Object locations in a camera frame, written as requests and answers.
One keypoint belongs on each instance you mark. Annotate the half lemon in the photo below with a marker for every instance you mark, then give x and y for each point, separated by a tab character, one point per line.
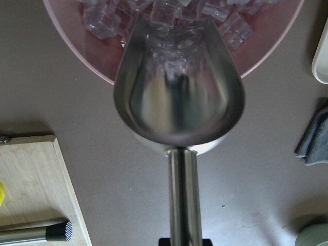
2	193

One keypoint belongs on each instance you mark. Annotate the steel muddler black tip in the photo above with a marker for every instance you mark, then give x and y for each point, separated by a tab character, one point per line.
56	232

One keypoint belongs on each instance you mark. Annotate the wooden cutting board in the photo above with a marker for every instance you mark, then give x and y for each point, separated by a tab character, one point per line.
38	188

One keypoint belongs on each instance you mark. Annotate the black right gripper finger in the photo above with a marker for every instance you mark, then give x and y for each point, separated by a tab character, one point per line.
167	242

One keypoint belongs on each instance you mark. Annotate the grey folded cloth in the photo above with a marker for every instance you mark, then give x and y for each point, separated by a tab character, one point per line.
313	144

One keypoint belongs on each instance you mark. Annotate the cream serving tray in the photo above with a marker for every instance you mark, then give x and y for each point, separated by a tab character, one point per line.
319	63

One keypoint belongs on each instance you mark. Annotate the clear ice cubes pile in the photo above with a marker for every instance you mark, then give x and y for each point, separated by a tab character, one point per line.
107	19

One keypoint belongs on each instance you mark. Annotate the pink bowl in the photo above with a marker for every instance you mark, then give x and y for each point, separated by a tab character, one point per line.
269	24

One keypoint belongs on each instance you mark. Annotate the metal ice scoop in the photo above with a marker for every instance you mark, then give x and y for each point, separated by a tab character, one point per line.
180	94

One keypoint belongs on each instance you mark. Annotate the green bowl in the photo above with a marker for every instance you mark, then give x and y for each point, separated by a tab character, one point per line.
314	235

